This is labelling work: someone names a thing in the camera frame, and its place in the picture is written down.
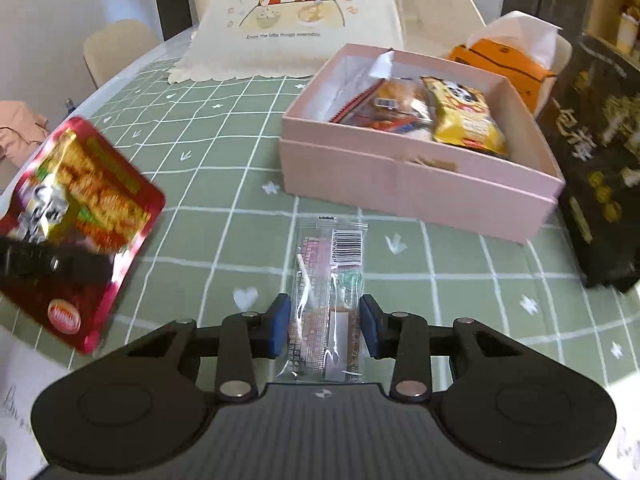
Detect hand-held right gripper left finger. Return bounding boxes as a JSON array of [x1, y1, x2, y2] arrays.
[[126, 293, 292, 403]]

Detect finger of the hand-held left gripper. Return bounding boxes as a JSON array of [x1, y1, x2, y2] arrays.
[[0, 236, 114, 284]]

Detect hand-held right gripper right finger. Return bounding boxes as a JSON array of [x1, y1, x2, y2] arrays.
[[360, 293, 522, 402]]

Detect clear long snack packet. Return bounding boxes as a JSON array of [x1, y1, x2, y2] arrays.
[[274, 214, 370, 384]]

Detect red spicy snack packet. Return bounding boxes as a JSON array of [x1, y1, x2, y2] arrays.
[[0, 115, 167, 357]]

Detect pink cardboard box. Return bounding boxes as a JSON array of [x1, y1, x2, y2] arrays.
[[278, 43, 566, 246]]

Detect clear bread packet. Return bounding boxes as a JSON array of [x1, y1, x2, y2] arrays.
[[366, 77, 434, 129]]

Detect yellow panda snack packet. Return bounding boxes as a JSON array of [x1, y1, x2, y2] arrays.
[[419, 75, 509, 156]]

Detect green checked tablecloth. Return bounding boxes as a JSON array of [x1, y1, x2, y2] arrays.
[[0, 25, 640, 461]]

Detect white handwritten paper sheet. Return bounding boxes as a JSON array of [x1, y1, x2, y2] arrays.
[[606, 394, 640, 480], [0, 326, 77, 467]]

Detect pink padded jacket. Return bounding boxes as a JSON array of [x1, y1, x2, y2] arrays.
[[0, 100, 51, 167]]

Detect beige dining chair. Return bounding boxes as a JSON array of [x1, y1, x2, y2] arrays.
[[554, 35, 574, 72], [82, 18, 161, 89]]

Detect cream printed mesh food cover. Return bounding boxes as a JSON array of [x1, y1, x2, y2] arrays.
[[167, 0, 487, 84]]

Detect large black snack bag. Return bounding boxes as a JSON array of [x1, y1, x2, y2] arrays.
[[537, 34, 640, 294]]

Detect cream cylindrical cup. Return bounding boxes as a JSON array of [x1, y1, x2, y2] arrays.
[[192, 0, 221, 27]]

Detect orange tissue box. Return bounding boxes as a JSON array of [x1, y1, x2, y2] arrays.
[[446, 10, 559, 117]]

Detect open cardboard carton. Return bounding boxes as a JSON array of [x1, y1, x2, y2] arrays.
[[581, 0, 640, 57]]

